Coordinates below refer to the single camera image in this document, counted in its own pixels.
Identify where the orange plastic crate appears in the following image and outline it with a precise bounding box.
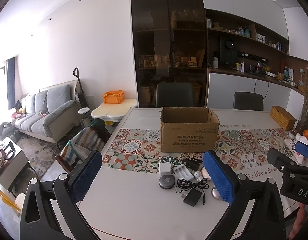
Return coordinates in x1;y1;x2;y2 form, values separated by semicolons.
102;90;125;104

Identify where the dark glass display cabinet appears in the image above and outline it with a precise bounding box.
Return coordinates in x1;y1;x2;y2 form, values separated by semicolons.
131;0;208;107

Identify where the cream side table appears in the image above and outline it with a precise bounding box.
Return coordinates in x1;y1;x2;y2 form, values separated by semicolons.
91;99;138;126

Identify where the white cylindrical air purifier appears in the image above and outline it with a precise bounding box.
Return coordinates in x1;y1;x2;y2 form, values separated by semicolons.
78;107;92;128

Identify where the upright vacuum cleaner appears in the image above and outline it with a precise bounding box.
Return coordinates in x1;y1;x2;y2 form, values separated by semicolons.
73;67;89;108

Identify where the brown cardboard box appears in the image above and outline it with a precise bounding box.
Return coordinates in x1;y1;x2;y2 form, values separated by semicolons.
161;107;220;153

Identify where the dark dining chair left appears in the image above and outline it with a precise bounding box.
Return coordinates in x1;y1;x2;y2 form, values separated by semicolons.
156;82;195;107

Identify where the grey sofa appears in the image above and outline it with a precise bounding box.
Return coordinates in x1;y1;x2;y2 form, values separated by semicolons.
15;80;80;144

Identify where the round black disc device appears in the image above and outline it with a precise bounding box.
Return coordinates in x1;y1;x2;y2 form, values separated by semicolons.
158;174;175;190

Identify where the black power adapter with cable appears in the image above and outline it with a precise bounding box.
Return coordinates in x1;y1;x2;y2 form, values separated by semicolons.
175;178;209;207

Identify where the coffee table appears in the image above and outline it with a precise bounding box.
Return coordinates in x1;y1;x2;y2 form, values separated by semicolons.
0;138;34;192

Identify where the patterned table runner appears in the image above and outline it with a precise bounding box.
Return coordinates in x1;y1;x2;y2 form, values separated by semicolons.
102;128;293;173

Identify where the dark dining chair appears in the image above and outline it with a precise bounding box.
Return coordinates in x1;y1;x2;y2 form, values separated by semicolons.
156;82;195;107
233;92;264;111

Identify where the white plastic bag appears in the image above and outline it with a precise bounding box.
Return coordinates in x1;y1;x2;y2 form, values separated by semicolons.
284;129;308;165

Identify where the white square power adapter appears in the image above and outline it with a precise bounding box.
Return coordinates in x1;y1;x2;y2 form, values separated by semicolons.
158;162;172;176

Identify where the black rectangular device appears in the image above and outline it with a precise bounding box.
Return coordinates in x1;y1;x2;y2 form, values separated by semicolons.
182;158;203;172

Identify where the woven bamboo tissue box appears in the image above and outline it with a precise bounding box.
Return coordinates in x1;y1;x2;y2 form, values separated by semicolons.
270;106;296;131

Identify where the dark dining chair right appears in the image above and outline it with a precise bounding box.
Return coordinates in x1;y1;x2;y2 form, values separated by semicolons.
233;92;264;111

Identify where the person's right hand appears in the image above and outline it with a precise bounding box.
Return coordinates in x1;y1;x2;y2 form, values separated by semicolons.
289;203;307;240

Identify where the silver egg-shaped case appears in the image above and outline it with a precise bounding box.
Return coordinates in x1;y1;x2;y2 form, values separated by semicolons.
211;186;222;201

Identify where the striped cushion chair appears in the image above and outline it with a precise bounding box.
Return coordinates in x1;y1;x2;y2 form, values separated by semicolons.
55;127;111;173

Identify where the white battery charger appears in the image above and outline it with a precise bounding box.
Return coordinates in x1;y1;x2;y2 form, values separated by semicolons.
173;164;195;181

